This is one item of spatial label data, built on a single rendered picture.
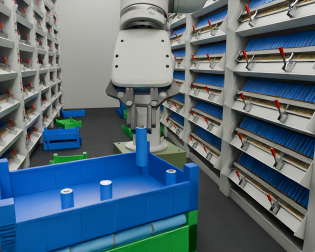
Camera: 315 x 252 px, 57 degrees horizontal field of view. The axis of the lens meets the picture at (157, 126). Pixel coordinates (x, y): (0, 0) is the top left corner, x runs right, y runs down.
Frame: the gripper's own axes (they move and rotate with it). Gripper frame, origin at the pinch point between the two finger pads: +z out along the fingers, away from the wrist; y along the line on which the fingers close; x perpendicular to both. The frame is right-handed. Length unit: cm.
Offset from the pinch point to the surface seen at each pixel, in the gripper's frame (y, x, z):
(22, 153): 94, -153, -15
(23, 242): 14.2, 6.8, 17.7
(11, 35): 93, -120, -86
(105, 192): 5.1, 0.9, 11.5
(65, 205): 10.4, 3.0, 13.4
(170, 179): -4.7, -4.2, 9.3
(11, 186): 24.4, -8.4, 10.6
